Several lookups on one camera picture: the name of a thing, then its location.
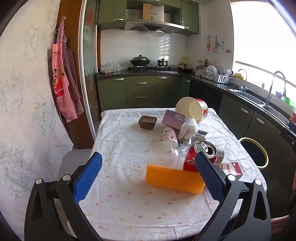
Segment green wall cabinet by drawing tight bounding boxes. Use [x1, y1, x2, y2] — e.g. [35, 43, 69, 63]
[97, 0, 127, 30]
[181, 0, 200, 36]

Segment white dish rack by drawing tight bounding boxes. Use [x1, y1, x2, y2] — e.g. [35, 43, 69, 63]
[196, 69, 232, 84]

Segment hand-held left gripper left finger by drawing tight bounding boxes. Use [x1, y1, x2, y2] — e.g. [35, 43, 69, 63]
[24, 152, 103, 241]

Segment dark red gingham apron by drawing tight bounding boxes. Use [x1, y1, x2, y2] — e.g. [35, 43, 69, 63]
[62, 36, 85, 116]

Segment steel double sink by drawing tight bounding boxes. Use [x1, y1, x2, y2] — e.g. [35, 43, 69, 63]
[228, 89, 290, 121]

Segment white foam net sleeve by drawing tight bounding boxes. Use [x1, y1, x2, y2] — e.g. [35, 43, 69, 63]
[179, 118, 199, 142]

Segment large paper bowl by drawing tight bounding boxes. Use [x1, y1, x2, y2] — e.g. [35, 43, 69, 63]
[175, 97, 209, 123]

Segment yellow-rimmed dark waste bin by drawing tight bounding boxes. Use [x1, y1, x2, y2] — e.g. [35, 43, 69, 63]
[238, 137, 269, 171]

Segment purple box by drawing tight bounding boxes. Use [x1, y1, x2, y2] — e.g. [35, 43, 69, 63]
[161, 110, 187, 132]

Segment brown plastic tray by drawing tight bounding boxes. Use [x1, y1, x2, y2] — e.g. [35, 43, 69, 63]
[138, 115, 158, 130]

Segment glass sliding door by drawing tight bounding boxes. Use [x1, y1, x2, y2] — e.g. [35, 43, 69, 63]
[80, 0, 101, 142]

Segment clear plastic cup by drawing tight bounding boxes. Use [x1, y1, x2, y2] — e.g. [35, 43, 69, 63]
[150, 141, 185, 171]

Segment pink white small box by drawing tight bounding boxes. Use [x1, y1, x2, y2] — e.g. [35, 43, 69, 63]
[216, 162, 244, 180]

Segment clear plastic bag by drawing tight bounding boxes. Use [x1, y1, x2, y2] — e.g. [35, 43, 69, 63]
[100, 62, 129, 74]

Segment white floral tablecloth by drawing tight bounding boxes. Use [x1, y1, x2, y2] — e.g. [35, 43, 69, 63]
[80, 108, 267, 234]

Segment green base cabinets with drawers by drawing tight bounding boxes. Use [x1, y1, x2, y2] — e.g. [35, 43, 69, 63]
[97, 75, 181, 112]

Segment black lidded wok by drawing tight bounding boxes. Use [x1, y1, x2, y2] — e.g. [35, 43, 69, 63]
[130, 55, 151, 67]

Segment short chrome faucet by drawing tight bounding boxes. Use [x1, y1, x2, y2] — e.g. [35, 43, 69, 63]
[238, 69, 248, 93]

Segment tall chrome faucet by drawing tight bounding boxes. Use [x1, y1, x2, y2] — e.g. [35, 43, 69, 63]
[265, 71, 287, 106]

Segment black kitchen countertop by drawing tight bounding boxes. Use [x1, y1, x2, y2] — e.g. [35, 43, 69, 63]
[96, 70, 296, 130]

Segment steel range hood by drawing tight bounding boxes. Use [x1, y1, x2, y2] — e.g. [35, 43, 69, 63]
[124, 2, 185, 35]

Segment long green base cabinets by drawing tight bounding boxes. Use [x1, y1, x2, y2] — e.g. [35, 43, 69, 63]
[180, 77, 296, 220]

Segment red checkered apron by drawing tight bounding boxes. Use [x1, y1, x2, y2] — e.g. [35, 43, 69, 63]
[50, 21, 78, 123]

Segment orange foam net sleeve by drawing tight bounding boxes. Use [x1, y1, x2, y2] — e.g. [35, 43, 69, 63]
[145, 164, 206, 194]

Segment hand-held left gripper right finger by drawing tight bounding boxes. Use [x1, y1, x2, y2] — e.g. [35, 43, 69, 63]
[193, 151, 271, 241]

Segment person's pink jacket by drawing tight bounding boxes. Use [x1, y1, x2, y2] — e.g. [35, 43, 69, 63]
[270, 215, 296, 241]

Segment red soda can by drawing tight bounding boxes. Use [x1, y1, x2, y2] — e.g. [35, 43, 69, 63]
[182, 140, 223, 172]

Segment white bottle red label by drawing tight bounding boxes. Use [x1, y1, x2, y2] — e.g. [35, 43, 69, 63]
[159, 127, 178, 147]

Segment gas stove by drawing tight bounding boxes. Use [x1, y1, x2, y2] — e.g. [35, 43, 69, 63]
[128, 65, 178, 73]

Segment wooden panel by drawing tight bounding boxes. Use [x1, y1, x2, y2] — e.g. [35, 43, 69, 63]
[143, 3, 152, 20]

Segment printed wrapper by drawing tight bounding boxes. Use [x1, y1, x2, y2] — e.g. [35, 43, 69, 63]
[177, 130, 210, 151]

